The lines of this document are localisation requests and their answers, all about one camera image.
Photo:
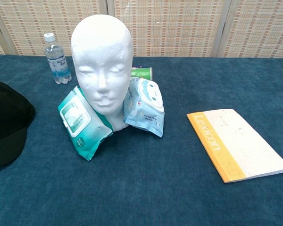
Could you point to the dark blue tissue pack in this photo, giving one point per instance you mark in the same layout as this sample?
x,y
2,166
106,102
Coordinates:
x,y
139,65

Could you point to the clear plastic water bottle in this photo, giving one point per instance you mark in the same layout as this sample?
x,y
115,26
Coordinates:
x,y
57,63

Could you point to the white foam mannequin head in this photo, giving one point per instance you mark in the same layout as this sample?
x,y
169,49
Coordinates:
x,y
101,58

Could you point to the light blue wet wipes pack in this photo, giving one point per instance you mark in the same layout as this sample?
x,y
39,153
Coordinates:
x,y
143,110

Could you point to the green can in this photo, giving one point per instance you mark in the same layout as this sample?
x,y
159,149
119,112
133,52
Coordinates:
x,y
141,72

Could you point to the bamboo folding screen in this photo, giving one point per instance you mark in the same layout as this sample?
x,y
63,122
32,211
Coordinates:
x,y
179,26

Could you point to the green wet wipes pack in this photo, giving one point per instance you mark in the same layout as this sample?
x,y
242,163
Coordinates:
x,y
82,127

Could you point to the yellow white Lexicon notebook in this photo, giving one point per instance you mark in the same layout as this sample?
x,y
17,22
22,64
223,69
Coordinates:
x,y
240,143

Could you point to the black cap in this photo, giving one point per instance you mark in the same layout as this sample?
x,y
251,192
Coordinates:
x,y
7,122

